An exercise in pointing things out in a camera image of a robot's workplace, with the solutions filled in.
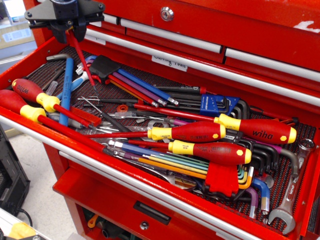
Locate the slim red yellow screwdriver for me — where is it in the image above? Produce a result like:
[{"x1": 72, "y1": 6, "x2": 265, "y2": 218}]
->
[{"x1": 68, "y1": 27, "x2": 99, "y2": 97}]

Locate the red yellow wiha screwdriver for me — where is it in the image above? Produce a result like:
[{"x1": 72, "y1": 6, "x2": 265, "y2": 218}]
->
[
  {"x1": 214, "y1": 114, "x2": 297, "y2": 145},
  {"x1": 12, "y1": 78, "x2": 95, "y2": 129}
]

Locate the silver combination wrench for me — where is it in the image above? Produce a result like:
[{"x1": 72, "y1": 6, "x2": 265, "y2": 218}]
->
[{"x1": 268, "y1": 138, "x2": 316, "y2": 236}]

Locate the open red drawer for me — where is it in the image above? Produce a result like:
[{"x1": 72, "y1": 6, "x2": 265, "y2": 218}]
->
[{"x1": 0, "y1": 34, "x2": 320, "y2": 240}]

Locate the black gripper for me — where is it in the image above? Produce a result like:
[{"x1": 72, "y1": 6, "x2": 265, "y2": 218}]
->
[{"x1": 24, "y1": 0, "x2": 106, "y2": 44}]

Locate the black handle drawer pull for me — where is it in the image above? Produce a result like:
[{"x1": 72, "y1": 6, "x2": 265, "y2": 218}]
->
[{"x1": 133, "y1": 201, "x2": 172, "y2": 226}]

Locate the large red yellow screwdriver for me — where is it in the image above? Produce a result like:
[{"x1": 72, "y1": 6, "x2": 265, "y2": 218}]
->
[{"x1": 0, "y1": 89, "x2": 113, "y2": 156}]

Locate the blue L hex key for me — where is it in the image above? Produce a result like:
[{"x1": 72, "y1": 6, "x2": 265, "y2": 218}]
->
[{"x1": 251, "y1": 178, "x2": 270, "y2": 215}]

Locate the red yellow Wiha screwdriver right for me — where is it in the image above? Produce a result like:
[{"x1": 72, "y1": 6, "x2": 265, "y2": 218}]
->
[{"x1": 214, "y1": 114, "x2": 297, "y2": 145}]

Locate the red hex key holder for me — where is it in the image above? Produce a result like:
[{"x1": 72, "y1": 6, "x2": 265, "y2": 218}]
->
[{"x1": 204, "y1": 161, "x2": 239, "y2": 197}]

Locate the white cutting tools label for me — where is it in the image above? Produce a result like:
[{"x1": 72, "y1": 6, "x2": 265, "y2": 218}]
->
[{"x1": 151, "y1": 55, "x2": 188, "y2": 72}]

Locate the large blue hex key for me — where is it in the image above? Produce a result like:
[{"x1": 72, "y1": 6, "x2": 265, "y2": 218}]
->
[{"x1": 46, "y1": 53, "x2": 74, "y2": 113}]

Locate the silver cabinet lock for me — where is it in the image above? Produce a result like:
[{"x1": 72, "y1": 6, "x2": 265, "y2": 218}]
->
[{"x1": 160, "y1": 6, "x2": 174, "y2": 22}]

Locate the blue hex key holder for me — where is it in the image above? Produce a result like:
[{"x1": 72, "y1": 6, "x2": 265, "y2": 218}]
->
[{"x1": 199, "y1": 94, "x2": 240, "y2": 117}]

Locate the red tool chest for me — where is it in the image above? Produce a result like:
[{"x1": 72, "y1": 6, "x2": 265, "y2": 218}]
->
[{"x1": 22, "y1": 0, "x2": 320, "y2": 240}]

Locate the red yellow screwdriver centre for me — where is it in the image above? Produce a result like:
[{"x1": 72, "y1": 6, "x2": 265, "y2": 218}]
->
[{"x1": 86, "y1": 121, "x2": 226, "y2": 143}]

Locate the black box on floor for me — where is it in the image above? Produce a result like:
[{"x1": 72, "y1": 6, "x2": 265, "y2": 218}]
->
[{"x1": 0, "y1": 129, "x2": 30, "y2": 216}]

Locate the purple L hex key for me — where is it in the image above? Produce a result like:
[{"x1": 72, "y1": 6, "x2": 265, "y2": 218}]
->
[{"x1": 246, "y1": 187, "x2": 259, "y2": 219}]

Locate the red bit holder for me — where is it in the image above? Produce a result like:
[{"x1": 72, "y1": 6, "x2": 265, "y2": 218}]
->
[{"x1": 69, "y1": 106, "x2": 102, "y2": 127}]

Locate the black Tekton hex key holder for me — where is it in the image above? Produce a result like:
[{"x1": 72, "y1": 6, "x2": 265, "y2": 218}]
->
[{"x1": 223, "y1": 131, "x2": 243, "y2": 145}]

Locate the red yellow screwdriver front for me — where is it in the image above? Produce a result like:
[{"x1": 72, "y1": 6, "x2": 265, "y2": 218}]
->
[{"x1": 128, "y1": 140, "x2": 252, "y2": 165}]

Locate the small clear handle screwdriver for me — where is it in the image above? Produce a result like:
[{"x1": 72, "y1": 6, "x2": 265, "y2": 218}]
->
[{"x1": 45, "y1": 80, "x2": 58, "y2": 96}]

